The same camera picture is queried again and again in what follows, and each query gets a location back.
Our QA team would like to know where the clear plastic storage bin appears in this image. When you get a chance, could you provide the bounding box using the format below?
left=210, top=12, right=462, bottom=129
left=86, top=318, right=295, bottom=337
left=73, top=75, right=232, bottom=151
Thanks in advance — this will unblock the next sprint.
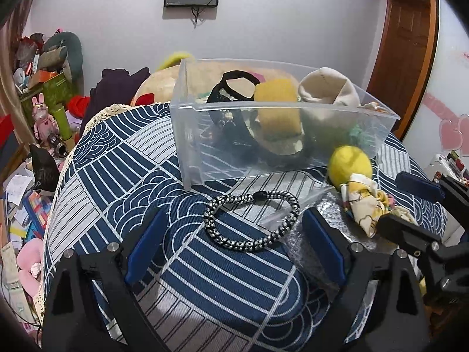
left=170, top=59, right=398, bottom=187

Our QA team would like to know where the yellow plush toy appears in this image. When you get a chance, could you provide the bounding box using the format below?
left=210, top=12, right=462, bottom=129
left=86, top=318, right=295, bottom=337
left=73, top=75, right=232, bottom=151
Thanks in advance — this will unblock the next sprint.
left=157, top=52, right=193, bottom=71

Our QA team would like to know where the grey green plush toy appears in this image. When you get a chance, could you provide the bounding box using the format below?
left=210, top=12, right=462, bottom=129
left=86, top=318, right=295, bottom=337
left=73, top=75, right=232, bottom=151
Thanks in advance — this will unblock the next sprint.
left=38, top=32, right=83, bottom=83

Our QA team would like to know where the clear bubble wrap bag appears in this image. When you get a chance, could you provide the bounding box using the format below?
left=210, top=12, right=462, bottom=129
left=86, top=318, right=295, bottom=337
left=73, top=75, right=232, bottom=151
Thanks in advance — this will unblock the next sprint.
left=282, top=187, right=378, bottom=303

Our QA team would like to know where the red box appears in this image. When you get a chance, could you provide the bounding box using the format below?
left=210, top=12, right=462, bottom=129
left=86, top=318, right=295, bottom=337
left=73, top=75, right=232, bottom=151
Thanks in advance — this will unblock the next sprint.
left=0, top=114, right=14, bottom=148

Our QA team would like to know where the green cardboard box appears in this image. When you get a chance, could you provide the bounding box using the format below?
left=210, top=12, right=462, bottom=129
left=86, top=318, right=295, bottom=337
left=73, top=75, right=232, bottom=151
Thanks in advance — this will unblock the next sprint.
left=19, top=73, right=79, bottom=126

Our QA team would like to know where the beige plush cushion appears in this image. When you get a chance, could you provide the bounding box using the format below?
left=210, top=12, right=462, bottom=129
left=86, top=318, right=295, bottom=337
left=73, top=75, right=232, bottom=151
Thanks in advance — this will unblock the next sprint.
left=130, top=58, right=299, bottom=106

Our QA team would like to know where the yellow sponge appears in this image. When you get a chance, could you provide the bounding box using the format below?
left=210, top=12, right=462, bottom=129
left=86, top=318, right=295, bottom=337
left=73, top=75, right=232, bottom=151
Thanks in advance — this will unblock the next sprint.
left=254, top=78, right=301, bottom=141

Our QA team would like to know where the brown wooden door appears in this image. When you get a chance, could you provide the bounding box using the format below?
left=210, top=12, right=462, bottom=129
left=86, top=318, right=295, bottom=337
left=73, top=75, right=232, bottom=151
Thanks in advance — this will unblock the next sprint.
left=366, top=0, right=439, bottom=139

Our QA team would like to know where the blue white patterned tablecloth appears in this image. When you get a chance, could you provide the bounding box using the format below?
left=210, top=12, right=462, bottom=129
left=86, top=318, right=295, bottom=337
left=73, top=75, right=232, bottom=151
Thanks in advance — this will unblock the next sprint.
left=43, top=104, right=329, bottom=351

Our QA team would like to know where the pink plush slipper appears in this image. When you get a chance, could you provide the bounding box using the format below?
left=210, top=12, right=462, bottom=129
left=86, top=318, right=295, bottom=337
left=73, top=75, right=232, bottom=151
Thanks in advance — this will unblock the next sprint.
left=17, top=238, right=44, bottom=297

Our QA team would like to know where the black headband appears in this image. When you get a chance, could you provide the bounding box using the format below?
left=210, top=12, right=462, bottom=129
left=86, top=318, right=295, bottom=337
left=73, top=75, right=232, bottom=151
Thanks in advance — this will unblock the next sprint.
left=207, top=70, right=308, bottom=167

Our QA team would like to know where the black white braided hair tie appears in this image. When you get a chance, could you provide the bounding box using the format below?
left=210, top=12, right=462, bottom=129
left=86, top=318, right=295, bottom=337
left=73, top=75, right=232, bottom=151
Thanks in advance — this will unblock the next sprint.
left=203, top=190, right=301, bottom=253

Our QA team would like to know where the dark purple cloth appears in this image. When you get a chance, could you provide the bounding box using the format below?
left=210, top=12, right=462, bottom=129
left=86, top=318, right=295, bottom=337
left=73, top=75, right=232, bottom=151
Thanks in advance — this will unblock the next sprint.
left=79, top=67, right=150, bottom=137

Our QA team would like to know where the yellow felt ball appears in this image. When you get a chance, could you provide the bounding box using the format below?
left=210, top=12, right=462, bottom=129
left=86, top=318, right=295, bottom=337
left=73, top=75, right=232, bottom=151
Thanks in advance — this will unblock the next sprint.
left=327, top=145, right=373, bottom=188

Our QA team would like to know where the yellow patterned fabric scrunchie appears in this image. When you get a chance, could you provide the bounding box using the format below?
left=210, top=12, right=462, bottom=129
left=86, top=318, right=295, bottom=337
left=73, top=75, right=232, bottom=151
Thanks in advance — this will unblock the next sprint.
left=340, top=173, right=417, bottom=238

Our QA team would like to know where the pink rabbit toy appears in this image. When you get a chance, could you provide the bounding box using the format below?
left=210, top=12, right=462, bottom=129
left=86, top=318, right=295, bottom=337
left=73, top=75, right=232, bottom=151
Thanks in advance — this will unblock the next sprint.
left=32, top=92, right=68, bottom=157

